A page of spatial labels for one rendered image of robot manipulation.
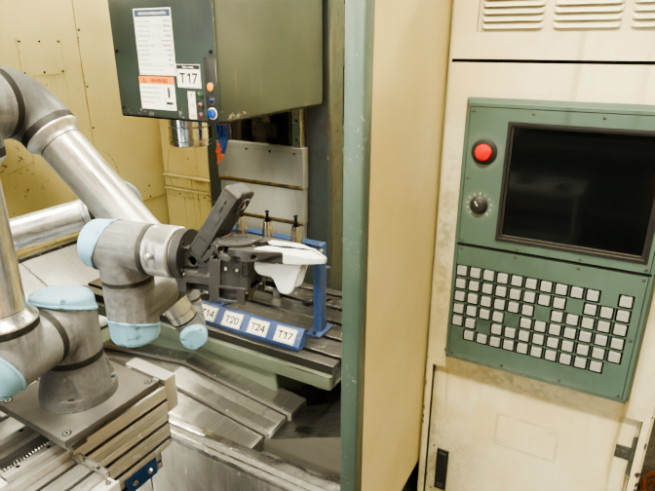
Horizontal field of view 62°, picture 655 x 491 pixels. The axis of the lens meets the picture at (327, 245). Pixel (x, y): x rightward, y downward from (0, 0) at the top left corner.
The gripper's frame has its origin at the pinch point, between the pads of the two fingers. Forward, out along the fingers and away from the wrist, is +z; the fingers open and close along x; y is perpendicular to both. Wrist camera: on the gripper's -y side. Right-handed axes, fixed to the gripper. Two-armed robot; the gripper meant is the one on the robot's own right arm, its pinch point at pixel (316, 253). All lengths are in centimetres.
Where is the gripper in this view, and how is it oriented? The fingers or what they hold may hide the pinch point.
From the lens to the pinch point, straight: 71.2
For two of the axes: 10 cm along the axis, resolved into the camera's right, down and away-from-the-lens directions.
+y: -0.4, 9.7, 2.2
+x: -2.9, 2.0, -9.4
